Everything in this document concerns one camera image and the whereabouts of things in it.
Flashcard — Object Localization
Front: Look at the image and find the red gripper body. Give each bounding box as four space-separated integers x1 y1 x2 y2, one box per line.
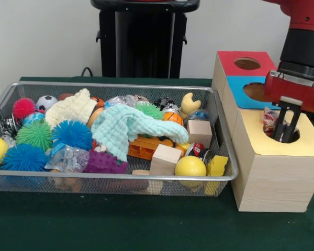
263 70 314 115

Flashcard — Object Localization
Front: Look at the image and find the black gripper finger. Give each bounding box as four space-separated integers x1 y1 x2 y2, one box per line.
284 111 302 143
273 106 289 141

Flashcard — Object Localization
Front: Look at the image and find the small bright dotted fabric scrunchie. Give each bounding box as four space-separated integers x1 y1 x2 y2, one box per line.
262 107 288 137

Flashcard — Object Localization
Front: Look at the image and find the mint green cloth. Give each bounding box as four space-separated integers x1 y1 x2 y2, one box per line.
91 104 189 162

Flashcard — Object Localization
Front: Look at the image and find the small blue spiky ball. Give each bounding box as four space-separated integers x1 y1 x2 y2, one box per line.
51 119 94 151

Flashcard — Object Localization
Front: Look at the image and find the cream white cloth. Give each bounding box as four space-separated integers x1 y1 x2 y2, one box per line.
44 88 98 128

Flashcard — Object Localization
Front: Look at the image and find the wooden box with three holes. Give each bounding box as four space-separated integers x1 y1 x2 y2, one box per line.
211 51 314 213

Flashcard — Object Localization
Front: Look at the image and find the yellow cheese wedge toy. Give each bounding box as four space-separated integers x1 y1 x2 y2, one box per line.
204 155 229 196

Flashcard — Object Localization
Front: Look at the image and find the yellow smiley face ball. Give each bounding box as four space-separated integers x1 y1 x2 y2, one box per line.
174 155 207 193

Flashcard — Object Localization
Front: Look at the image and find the dark green table cloth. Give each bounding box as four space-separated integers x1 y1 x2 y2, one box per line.
0 76 314 251

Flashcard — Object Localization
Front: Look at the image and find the purple knobbly rubber toy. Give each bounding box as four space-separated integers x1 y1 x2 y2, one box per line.
83 149 128 175

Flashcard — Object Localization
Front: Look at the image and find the crushed clear plastic bottle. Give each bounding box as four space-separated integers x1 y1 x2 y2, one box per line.
43 143 90 173

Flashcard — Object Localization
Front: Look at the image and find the black and white soccer ball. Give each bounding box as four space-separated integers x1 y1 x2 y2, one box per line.
36 95 58 112

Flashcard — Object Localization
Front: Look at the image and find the pink spiky ball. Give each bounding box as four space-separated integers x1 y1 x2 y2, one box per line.
12 98 37 120

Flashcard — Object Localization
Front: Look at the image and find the large blue spiky ball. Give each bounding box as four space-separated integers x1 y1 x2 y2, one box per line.
0 144 49 172

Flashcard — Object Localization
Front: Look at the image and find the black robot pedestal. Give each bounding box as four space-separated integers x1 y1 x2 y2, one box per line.
90 0 201 78

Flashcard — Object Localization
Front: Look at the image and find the shallow wire mesh bin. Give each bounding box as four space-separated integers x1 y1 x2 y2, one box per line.
0 81 239 197

